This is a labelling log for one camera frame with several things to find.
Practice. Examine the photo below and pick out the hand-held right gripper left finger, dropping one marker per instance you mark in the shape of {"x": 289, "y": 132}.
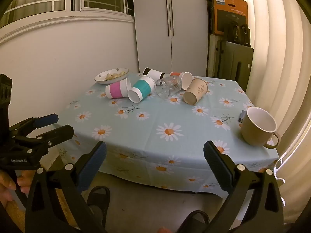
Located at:
{"x": 92, "y": 167}

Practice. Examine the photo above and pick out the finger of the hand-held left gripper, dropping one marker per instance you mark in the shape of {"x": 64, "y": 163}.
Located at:
{"x": 48, "y": 119}
{"x": 60, "y": 132}

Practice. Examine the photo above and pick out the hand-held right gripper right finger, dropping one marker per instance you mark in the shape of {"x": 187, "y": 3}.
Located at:
{"x": 216, "y": 165}

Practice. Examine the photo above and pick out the white cup with pink band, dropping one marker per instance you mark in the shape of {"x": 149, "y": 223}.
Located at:
{"x": 115, "y": 89}

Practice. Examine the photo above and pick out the beige paper cup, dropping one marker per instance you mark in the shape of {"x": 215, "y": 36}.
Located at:
{"x": 196, "y": 89}

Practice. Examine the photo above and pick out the white cup with orange band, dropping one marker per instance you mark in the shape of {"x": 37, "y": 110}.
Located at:
{"x": 185, "y": 80}

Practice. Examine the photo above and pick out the clear glass cup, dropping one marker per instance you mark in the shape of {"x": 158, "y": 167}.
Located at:
{"x": 167, "y": 86}

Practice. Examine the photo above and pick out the white cup with teal band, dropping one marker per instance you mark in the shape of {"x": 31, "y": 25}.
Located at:
{"x": 143, "y": 87}

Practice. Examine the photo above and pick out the white cup with black band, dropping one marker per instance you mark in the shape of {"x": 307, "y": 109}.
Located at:
{"x": 153, "y": 73}

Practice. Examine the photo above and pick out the person's left hand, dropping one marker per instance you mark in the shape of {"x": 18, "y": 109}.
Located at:
{"x": 6, "y": 184}

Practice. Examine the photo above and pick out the person's left foot in sandal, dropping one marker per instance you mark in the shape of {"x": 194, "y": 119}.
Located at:
{"x": 98, "y": 201}

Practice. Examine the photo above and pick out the olive mug with white inside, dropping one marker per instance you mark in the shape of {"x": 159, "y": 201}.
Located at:
{"x": 250, "y": 132}

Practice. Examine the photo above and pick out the bowl with food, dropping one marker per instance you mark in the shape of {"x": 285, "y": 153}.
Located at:
{"x": 102, "y": 76}

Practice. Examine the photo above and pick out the blue daisy print tablecloth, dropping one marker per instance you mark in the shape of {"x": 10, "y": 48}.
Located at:
{"x": 155, "y": 116}

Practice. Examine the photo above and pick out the pale food pieces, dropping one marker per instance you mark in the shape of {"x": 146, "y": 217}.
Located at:
{"x": 114, "y": 75}

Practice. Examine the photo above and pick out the dark grey suitcase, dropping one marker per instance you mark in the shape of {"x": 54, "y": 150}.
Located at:
{"x": 230, "y": 63}

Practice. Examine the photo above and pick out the cream curtain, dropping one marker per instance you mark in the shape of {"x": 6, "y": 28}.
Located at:
{"x": 279, "y": 65}

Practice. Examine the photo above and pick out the black handbag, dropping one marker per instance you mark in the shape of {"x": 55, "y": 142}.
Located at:
{"x": 239, "y": 35}

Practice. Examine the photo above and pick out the white wardrobe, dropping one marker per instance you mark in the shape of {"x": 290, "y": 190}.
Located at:
{"x": 150, "y": 29}

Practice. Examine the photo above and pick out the orange and black cardboard box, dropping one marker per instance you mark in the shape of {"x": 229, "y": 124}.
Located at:
{"x": 228, "y": 7}

